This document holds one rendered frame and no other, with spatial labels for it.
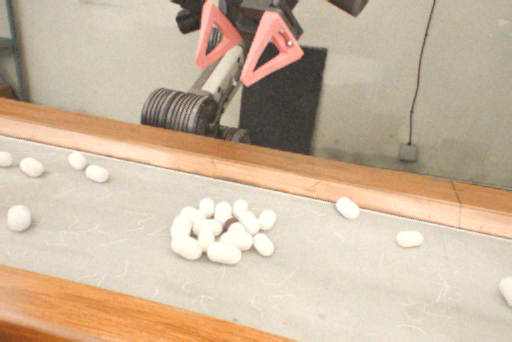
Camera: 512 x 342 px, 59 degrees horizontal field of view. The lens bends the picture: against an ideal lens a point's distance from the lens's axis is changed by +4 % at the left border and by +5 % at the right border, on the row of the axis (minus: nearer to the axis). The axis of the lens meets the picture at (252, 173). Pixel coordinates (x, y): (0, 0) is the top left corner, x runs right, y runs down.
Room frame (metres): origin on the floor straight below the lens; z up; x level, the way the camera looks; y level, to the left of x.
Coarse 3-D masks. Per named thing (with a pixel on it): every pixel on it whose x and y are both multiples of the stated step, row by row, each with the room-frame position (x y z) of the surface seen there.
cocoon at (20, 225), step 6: (12, 210) 0.42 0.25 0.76; (18, 210) 0.42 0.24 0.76; (24, 210) 0.42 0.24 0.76; (12, 216) 0.40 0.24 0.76; (18, 216) 0.40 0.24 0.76; (24, 216) 0.41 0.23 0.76; (12, 222) 0.40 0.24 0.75; (18, 222) 0.40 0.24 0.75; (24, 222) 0.40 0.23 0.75; (30, 222) 0.41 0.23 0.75; (12, 228) 0.40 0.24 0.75; (18, 228) 0.40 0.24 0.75; (24, 228) 0.40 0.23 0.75
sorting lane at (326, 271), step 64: (0, 192) 0.49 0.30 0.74; (64, 192) 0.50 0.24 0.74; (128, 192) 0.52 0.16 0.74; (192, 192) 0.54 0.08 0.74; (256, 192) 0.57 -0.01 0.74; (0, 256) 0.36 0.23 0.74; (64, 256) 0.37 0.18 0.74; (128, 256) 0.38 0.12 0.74; (256, 256) 0.40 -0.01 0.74; (320, 256) 0.42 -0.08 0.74; (384, 256) 0.43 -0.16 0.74; (448, 256) 0.45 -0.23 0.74; (256, 320) 0.30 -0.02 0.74; (320, 320) 0.31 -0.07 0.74; (384, 320) 0.33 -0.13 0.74; (448, 320) 0.34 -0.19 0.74
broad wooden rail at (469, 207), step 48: (48, 144) 0.66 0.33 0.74; (96, 144) 0.65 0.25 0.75; (144, 144) 0.65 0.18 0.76; (192, 144) 0.67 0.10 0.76; (240, 144) 0.70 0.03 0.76; (288, 192) 0.57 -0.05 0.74; (336, 192) 0.57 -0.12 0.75; (384, 192) 0.56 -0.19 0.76; (432, 192) 0.58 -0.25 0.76; (480, 192) 0.60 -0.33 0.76
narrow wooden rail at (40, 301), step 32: (0, 288) 0.29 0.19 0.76; (32, 288) 0.29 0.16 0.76; (64, 288) 0.29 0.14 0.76; (96, 288) 0.30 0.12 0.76; (0, 320) 0.26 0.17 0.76; (32, 320) 0.26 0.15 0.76; (64, 320) 0.26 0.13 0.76; (96, 320) 0.26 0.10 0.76; (128, 320) 0.26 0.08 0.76; (160, 320) 0.27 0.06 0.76; (192, 320) 0.27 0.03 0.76; (224, 320) 0.27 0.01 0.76
